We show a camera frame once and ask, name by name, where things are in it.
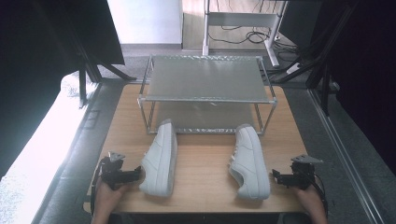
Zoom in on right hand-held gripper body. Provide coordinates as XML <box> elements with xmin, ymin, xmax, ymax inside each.
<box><xmin>289</xmin><ymin>154</ymin><xmax>323</xmax><ymax>191</ymax></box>

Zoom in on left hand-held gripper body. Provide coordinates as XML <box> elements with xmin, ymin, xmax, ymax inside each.
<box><xmin>99</xmin><ymin>151</ymin><xmax>135</xmax><ymax>191</ymax></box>

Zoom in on white sneaker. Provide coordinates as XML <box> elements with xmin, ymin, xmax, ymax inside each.
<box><xmin>138</xmin><ymin>119</ymin><xmax>178</xmax><ymax>198</ymax></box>
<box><xmin>229</xmin><ymin>123</ymin><xmax>272</xmax><ymax>201</ymax></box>

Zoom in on metal shoe rack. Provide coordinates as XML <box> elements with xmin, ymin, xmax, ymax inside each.
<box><xmin>137</xmin><ymin>55</ymin><xmax>278</xmax><ymax>135</ymax></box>

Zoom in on person's right hand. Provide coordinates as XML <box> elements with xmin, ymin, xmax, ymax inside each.
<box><xmin>293</xmin><ymin>184</ymin><xmax>325</xmax><ymax>216</ymax></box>

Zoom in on person's left hand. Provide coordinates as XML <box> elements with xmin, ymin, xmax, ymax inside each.
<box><xmin>92</xmin><ymin>181</ymin><xmax>129</xmax><ymax>217</ymax></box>

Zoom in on white power strip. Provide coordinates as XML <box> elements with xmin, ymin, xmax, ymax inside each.
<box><xmin>285</xmin><ymin>63</ymin><xmax>302</xmax><ymax>75</ymax></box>

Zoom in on black metal stand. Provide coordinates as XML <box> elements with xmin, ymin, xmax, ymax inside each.
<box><xmin>270</xmin><ymin>0</ymin><xmax>354</xmax><ymax>117</ymax></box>
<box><xmin>72</xmin><ymin>29</ymin><xmax>138</xmax><ymax>108</ymax></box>

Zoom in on dark curtain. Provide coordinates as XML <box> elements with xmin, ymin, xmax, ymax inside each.
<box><xmin>0</xmin><ymin>0</ymin><xmax>126</xmax><ymax>182</ymax></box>
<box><xmin>311</xmin><ymin>0</ymin><xmax>396</xmax><ymax>176</ymax></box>

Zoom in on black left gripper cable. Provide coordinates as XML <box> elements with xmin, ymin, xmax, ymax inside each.
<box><xmin>89</xmin><ymin>158</ymin><xmax>106</xmax><ymax>216</ymax></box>

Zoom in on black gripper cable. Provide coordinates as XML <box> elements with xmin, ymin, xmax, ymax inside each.
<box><xmin>89</xmin><ymin>158</ymin><xmax>106</xmax><ymax>216</ymax></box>
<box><xmin>311</xmin><ymin>172</ymin><xmax>329</xmax><ymax>217</ymax></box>

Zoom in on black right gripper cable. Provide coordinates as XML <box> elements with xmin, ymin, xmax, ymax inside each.
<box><xmin>311</xmin><ymin>172</ymin><xmax>329</xmax><ymax>217</ymax></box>

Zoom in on aluminium floor rail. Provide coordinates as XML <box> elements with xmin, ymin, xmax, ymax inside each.
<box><xmin>306</xmin><ymin>88</ymin><xmax>388</xmax><ymax>224</ymax></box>

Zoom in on black floor cables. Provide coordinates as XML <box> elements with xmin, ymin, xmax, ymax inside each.
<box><xmin>207</xmin><ymin>24</ymin><xmax>301</xmax><ymax>54</ymax></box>

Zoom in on white desk frame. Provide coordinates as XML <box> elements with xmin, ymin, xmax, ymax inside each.
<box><xmin>202</xmin><ymin>0</ymin><xmax>289</xmax><ymax>68</ymax></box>

